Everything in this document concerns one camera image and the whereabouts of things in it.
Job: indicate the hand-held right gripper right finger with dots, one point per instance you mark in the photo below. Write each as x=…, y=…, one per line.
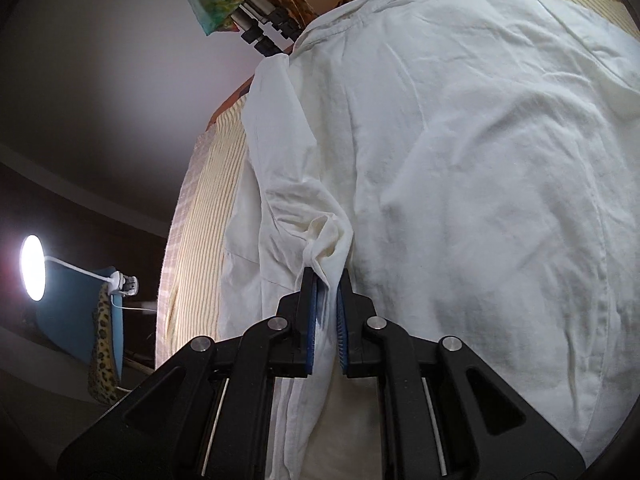
x=342, y=330

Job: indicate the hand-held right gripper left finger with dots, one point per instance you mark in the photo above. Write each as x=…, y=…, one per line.
x=312, y=320

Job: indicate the white shirt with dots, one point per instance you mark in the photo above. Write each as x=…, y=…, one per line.
x=425, y=160

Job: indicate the striped bed sheet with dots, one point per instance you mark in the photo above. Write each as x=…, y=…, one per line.
x=210, y=200

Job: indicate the leopard print cloth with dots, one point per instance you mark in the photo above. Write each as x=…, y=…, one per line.
x=102, y=355

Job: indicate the blue chair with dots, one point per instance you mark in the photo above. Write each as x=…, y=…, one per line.
x=70, y=320

